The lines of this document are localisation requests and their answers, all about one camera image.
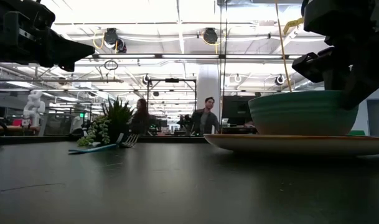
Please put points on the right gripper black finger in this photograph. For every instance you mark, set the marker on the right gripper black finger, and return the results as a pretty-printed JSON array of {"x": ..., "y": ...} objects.
[
  {"x": 360, "y": 87},
  {"x": 335, "y": 81}
]

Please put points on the teal ribbed bowl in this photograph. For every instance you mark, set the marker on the teal ribbed bowl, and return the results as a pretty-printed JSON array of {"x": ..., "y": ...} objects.
[{"x": 295, "y": 115}]

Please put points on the green board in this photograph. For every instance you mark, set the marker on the green board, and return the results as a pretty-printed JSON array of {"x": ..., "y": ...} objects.
[{"x": 356, "y": 132}]

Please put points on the yellow tag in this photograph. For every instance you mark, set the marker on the yellow tag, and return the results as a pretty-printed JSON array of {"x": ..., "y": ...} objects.
[{"x": 293, "y": 25}]

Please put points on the white robot figure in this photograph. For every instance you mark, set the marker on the white robot figure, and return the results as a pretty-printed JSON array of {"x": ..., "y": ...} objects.
[{"x": 33, "y": 109}]

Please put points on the trailing green succulent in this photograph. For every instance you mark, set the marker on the trailing green succulent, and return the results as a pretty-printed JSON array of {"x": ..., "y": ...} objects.
[{"x": 97, "y": 127}]

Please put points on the spiky green potted plant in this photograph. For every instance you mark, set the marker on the spiky green potted plant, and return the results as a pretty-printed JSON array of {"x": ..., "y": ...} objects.
[{"x": 117, "y": 121}]

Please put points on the orange swirl plate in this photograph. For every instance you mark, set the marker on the orange swirl plate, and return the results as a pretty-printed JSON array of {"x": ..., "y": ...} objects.
[{"x": 285, "y": 144}]

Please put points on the person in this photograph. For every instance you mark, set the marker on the person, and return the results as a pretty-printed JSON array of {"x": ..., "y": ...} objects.
[
  {"x": 141, "y": 119},
  {"x": 204, "y": 121}
]

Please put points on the black monitor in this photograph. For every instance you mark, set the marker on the black monitor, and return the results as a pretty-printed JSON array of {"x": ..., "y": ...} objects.
[{"x": 237, "y": 109}]

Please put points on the black aluminium table frame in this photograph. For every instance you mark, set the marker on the black aluminium table frame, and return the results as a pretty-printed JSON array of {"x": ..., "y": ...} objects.
[{"x": 36, "y": 139}]

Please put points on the black frame rig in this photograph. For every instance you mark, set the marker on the black frame rig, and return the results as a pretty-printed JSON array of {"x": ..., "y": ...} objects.
[{"x": 171, "y": 80}]

